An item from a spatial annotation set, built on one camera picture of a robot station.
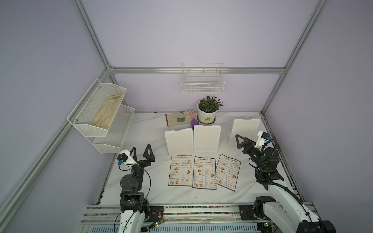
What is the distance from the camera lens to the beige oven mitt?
1.15 meters

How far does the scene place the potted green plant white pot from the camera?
3.38 ft

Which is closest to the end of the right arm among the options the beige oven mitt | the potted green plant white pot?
the potted green plant white pot
